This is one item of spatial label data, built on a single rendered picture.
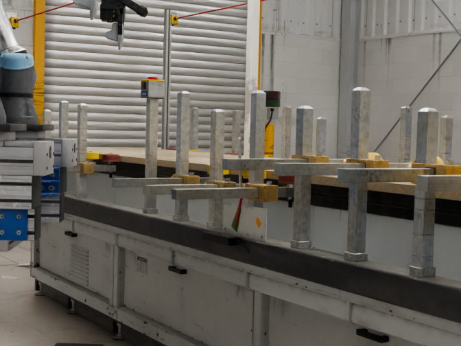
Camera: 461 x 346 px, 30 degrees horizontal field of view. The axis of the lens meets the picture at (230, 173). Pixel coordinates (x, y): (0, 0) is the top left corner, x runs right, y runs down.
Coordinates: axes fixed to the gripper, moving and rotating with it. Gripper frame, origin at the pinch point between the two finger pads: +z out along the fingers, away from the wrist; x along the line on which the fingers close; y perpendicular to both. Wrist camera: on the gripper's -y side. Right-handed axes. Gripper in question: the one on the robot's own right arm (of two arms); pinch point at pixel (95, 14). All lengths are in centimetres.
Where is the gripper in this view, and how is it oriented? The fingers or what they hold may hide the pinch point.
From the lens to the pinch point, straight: 221.5
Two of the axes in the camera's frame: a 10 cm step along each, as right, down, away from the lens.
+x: 0.5, 0.5, -10.0
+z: -0.2, 10.0, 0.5
